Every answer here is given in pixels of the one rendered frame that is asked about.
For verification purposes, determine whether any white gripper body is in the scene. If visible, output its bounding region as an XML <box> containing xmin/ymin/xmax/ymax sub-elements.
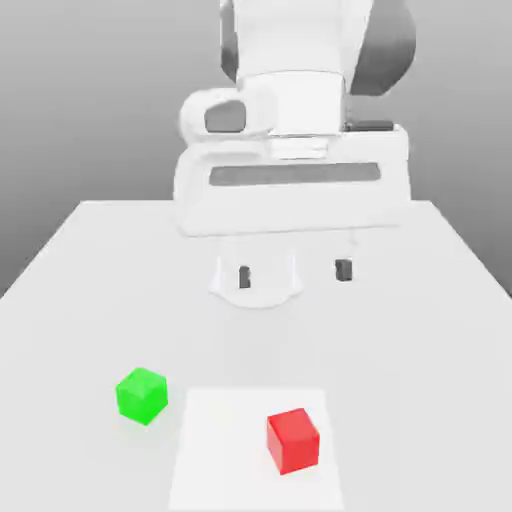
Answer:
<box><xmin>172</xmin><ymin>124</ymin><xmax>412</xmax><ymax>238</ymax></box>

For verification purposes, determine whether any small green cube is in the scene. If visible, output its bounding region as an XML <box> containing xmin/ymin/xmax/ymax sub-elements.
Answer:
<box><xmin>114</xmin><ymin>366</ymin><xmax>170</xmax><ymax>427</ymax></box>

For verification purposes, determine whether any small red cube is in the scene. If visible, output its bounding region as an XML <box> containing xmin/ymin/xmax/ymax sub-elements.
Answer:
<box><xmin>266</xmin><ymin>406</ymin><xmax>321</xmax><ymax>477</ymax></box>

